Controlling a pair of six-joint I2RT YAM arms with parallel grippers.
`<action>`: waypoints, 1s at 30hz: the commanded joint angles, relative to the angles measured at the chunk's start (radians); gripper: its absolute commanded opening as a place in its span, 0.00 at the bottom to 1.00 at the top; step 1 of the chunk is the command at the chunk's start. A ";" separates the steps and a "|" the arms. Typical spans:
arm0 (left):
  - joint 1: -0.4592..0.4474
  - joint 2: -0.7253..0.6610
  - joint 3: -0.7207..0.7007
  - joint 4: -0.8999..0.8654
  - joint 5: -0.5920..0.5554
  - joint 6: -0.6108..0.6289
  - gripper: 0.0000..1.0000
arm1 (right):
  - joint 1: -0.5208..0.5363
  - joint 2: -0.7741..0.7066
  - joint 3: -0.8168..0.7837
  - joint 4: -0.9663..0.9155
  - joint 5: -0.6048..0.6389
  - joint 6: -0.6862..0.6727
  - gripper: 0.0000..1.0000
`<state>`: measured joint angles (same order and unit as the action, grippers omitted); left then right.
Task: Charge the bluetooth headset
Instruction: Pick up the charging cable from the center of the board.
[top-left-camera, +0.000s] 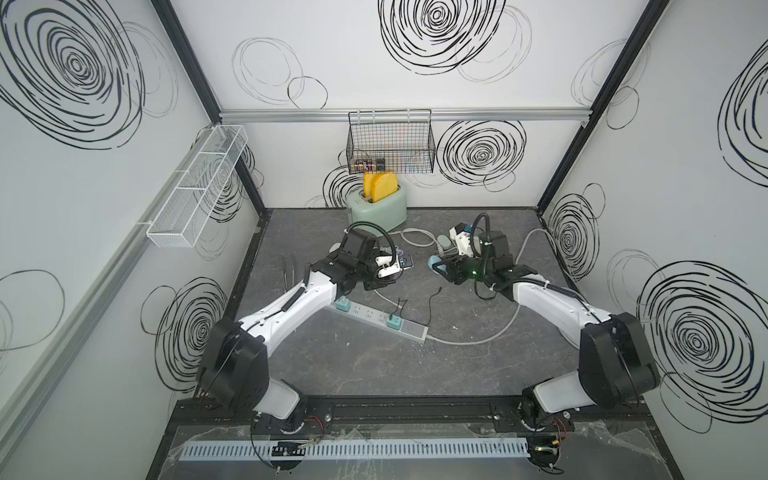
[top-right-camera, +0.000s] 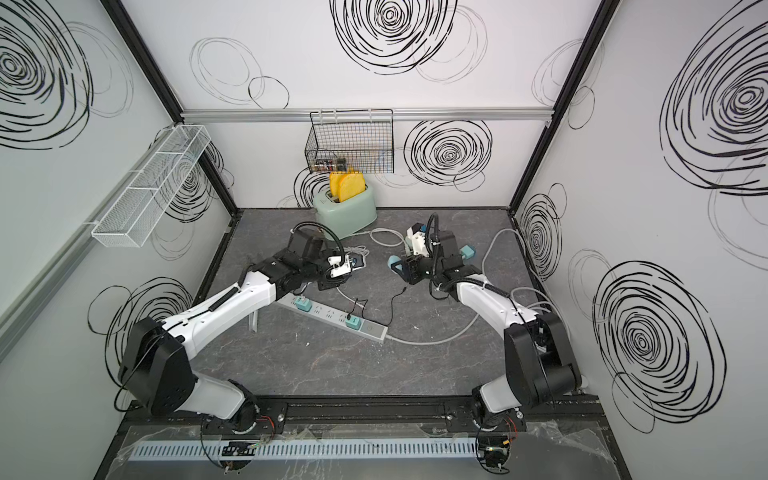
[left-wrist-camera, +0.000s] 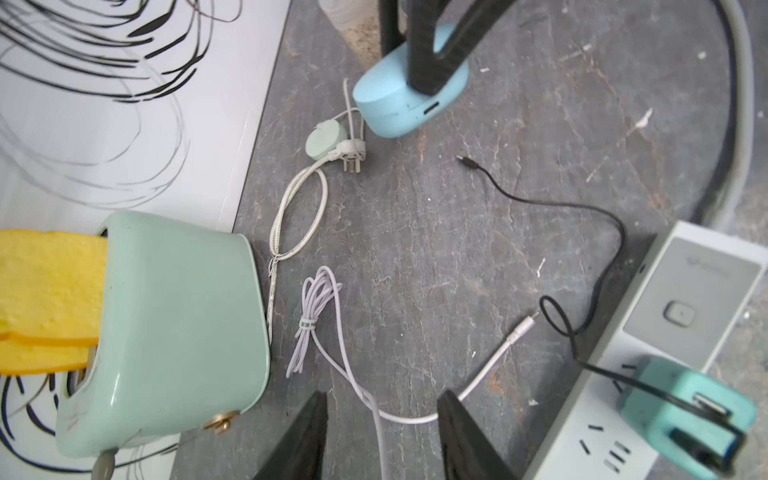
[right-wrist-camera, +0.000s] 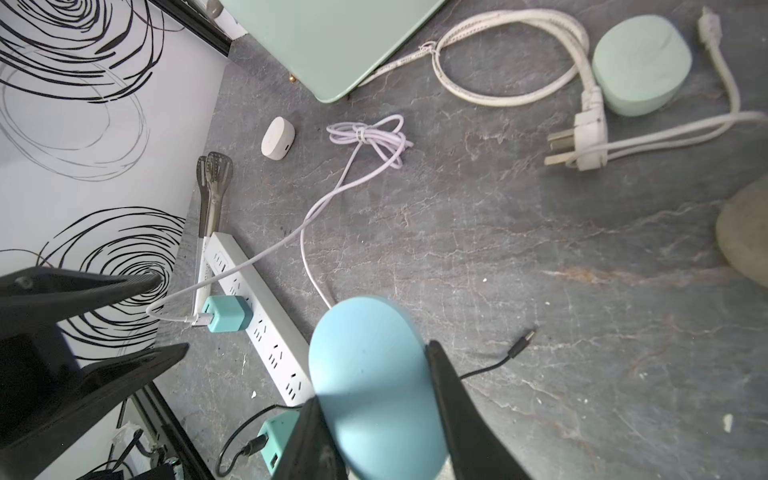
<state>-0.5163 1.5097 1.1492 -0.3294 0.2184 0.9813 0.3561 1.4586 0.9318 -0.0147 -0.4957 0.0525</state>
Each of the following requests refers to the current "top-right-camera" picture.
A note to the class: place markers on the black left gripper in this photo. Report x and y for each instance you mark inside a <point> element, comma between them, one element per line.
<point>333,283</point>

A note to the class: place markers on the white slotted cable duct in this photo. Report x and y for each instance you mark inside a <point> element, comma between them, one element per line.
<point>331,449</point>

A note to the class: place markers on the black wire wall basket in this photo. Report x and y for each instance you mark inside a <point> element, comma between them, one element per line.
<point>351,141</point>

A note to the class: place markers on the white power strip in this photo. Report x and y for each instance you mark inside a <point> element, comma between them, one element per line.
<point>335,317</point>

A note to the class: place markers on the mint green toaster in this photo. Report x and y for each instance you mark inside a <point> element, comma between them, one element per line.
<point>345,218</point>

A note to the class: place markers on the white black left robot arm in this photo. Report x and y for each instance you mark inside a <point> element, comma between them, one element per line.
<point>156,364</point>

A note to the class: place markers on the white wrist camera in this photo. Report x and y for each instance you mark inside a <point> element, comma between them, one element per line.
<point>339,266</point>
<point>416,239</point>

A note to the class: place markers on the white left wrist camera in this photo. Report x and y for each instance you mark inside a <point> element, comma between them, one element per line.
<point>339,266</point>

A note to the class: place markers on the teal charger with white cable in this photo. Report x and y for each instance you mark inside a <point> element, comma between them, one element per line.
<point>467,252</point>

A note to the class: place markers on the white wire wall shelf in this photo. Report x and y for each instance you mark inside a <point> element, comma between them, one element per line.
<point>140,205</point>

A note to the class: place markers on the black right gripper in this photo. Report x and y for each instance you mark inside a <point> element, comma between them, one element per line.
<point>411,272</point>

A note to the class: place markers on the teal charger with lilac cable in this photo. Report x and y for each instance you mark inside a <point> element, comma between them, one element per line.
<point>303,304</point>

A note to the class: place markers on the yellow toast slices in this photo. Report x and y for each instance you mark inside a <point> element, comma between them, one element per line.
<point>346,185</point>

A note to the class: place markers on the teal charger with black cable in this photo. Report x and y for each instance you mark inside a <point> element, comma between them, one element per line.
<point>353,322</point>

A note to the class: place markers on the blue earbud case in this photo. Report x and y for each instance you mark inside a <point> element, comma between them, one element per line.
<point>395,263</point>

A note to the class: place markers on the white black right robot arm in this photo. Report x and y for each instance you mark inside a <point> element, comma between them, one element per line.
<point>539,362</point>

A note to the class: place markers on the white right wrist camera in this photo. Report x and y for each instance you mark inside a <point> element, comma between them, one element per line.
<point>416,239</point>

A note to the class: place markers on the metal kitchen tongs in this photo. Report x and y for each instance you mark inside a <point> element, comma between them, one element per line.
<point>253,321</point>

